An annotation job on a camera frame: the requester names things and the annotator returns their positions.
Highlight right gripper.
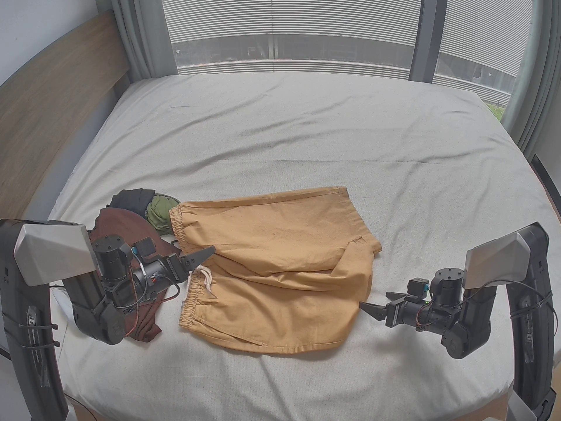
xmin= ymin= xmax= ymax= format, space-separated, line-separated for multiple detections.
xmin=359 ymin=292 xmax=429 ymax=329

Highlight black garment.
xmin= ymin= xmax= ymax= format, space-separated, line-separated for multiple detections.
xmin=109 ymin=188 xmax=156 ymax=218

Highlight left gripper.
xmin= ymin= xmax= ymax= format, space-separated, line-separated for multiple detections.
xmin=131 ymin=246 xmax=216 ymax=297

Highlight window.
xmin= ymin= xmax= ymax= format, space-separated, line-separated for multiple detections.
xmin=158 ymin=0 xmax=537 ymax=104

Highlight black cable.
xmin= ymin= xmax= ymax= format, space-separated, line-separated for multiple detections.
xmin=475 ymin=279 xmax=555 ymax=306

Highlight brown garment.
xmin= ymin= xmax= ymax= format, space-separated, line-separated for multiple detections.
xmin=90 ymin=206 xmax=182 ymax=345

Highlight green garment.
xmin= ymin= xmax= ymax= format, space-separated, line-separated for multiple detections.
xmin=145 ymin=193 xmax=180 ymax=236

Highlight grey-green curtain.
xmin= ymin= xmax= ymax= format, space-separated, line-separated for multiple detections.
xmin=92 ymin=0 xmax=178 ymax=82
xmin=502 ymin=0 xmax=561 ymax=157

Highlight tan shorts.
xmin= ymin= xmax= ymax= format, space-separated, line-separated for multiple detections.
xmin=168 ymin=185 xmax=383 ymax=355

